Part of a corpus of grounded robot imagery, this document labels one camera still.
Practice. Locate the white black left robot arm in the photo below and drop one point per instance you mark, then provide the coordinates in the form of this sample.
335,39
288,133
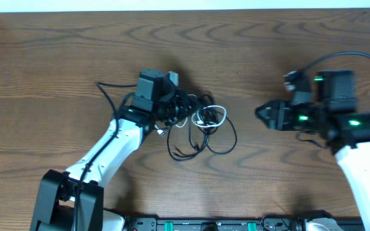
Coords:
73,199

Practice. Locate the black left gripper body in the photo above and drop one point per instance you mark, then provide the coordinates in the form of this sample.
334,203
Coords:
188,104

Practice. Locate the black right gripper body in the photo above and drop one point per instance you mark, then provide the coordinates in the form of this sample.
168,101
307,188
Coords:
303,117

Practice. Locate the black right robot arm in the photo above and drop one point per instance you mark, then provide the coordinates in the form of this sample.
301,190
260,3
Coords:
333,115

